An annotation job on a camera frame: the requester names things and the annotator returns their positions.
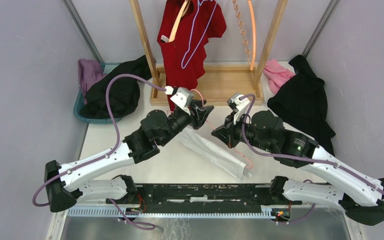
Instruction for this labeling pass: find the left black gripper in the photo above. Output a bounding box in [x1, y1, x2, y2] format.
[159, 98, 215, 146]

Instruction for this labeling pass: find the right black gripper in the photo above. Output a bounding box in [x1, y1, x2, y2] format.
[211, 109, 275, 153]

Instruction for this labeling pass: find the white garment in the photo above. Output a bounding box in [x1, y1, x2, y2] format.
[178, 127, 253, 182]

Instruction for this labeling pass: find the red skirt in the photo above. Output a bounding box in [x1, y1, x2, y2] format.
[156, 0, 228, 112]

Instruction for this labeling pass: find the orange hanger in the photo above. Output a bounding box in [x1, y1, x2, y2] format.
[231, 0, 257, 71]

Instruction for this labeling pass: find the black garment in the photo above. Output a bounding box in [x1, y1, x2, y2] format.
[80, 55, 152, 119]
[267, 55, 336, 155]

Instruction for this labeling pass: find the wooden hanger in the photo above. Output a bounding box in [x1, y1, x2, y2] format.
[168, 0, 190, 43]

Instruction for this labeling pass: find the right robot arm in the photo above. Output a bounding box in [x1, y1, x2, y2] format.
[211, 110, 384, 226]

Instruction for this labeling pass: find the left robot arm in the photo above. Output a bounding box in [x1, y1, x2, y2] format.
[44, 100, 214, 213]

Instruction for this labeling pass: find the wooden clothes rack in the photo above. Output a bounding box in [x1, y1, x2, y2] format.
[129, 0, 288, 106]

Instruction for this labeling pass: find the pink garment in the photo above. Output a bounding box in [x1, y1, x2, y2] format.
[263, 59, 296, 94]

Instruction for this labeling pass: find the purple garment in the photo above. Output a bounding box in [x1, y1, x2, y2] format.
[77, 58, 107, 104]

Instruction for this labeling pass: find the teal laundry basket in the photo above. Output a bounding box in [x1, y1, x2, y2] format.
[73, 62, 120, 125]

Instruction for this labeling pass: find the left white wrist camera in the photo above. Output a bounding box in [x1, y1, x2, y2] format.
[164, 86, 194, 115]

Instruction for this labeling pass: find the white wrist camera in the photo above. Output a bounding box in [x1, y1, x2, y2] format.
[227, 92, 251, 124]
[164, 86, 194, 115]

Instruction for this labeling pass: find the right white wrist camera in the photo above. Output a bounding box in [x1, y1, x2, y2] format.
[227, 92, 251, 124]

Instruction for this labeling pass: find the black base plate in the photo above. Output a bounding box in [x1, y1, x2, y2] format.
[115, 183, 302, 214]

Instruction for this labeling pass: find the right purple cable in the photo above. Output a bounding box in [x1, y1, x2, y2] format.
[239, 94, 384, 225]

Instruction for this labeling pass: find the aluminium frame rail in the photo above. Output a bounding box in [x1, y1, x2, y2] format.
[56, 184, 357, 220]

